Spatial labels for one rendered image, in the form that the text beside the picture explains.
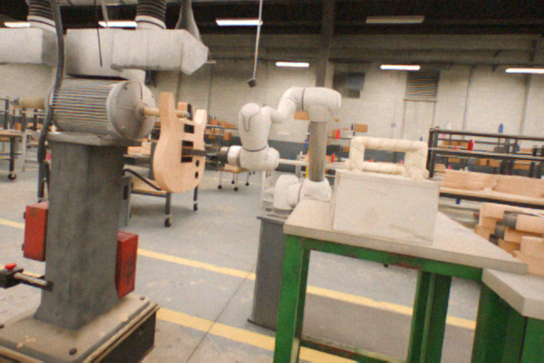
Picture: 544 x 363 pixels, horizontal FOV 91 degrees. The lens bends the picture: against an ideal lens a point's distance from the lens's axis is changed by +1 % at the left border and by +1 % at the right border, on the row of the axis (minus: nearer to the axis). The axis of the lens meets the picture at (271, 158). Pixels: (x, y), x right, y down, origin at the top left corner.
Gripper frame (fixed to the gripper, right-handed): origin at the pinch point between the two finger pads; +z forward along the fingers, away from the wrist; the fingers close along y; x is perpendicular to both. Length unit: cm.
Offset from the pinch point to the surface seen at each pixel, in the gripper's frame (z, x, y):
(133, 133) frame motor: 19.6, 5.8, -11.2
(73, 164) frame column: 42.0, -9.8, -17.9
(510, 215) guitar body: -117, -10, -13
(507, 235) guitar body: -116, -15, -15
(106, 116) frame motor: 26.0, 11.3, -19.4
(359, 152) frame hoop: -70, 5, -28
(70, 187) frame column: 43, -20, -17
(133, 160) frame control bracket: 28.7, -6.5, 1.0
